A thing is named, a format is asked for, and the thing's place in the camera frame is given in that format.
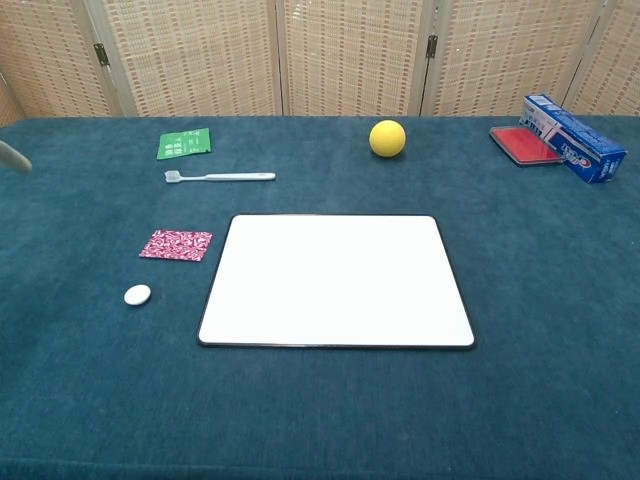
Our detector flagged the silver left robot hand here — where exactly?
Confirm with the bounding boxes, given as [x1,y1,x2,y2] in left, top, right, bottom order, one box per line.
[0,140,33,175]

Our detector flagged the white round ball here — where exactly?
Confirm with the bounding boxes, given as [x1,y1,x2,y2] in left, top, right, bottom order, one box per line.
[123,284,152,306]

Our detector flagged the pink patterned card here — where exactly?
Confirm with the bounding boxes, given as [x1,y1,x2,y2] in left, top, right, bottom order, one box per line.
[138,229,214,263]

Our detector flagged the white rectangular board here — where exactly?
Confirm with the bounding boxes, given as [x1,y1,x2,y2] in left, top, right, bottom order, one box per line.
[196,214,476,350]

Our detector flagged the green sachet packet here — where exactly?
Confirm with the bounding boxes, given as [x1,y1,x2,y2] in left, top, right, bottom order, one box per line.
[156,127,212,161]

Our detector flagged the white toothbrush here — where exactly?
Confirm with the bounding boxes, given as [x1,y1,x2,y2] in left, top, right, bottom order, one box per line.
[164,169,277,185]

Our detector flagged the woven bamboo folding screen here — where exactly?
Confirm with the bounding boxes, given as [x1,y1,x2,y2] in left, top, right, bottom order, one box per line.
[0,0,640,127]

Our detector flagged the yellow foam ball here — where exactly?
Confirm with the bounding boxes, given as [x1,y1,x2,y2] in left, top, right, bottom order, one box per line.
[369,119,407,159]

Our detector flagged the teal tablecloth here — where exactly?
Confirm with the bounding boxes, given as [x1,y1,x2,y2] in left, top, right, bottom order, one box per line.
[0,115,640,480]

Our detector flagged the red ink pad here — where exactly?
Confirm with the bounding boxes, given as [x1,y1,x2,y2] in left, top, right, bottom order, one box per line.
[488,125,566,168]

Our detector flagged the blue toothpaste box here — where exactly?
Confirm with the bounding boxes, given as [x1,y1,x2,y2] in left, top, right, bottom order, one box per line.
[518,92,629,185]

